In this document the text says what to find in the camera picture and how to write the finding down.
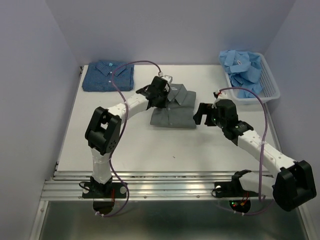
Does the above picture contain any grey long sleeve shirt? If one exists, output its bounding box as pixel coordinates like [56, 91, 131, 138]
[150, 84, 197, 129]

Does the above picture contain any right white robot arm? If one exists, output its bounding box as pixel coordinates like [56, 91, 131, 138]
[193, 99, 317, 212]

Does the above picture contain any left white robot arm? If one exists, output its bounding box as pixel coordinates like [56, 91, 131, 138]
[79, 75, 173, 199]

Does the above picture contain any crumpled light blue shirt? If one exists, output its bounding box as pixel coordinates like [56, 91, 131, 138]
[218, 50, 263, 99]

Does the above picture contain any white plastic basket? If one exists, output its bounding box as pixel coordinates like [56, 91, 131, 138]
[223, 52, 280, 105]

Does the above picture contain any folded dark blue checked shirt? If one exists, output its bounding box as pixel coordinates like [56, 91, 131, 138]
[82, 60, 134, 92]

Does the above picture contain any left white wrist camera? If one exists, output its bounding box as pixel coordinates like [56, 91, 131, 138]
[158, 72, 173, 85]

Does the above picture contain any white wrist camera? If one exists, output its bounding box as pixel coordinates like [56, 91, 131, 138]
[158, 72, 173, 85]
[212, 90, 229, 108]

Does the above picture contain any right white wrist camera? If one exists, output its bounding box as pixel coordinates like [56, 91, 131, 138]
[212, 90, 229, 108]

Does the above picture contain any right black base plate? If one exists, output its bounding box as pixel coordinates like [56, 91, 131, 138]
[211, 181, 258, 198]

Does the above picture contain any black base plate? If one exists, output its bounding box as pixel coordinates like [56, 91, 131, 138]
[211, 181, 258, 198]
[79, 181, 127, 199]

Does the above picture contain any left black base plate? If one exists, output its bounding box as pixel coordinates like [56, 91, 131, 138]
[79, 181, 127, 199]

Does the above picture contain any aluminium mounting rail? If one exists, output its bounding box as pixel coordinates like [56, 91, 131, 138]
[39, 170, 306, 201]

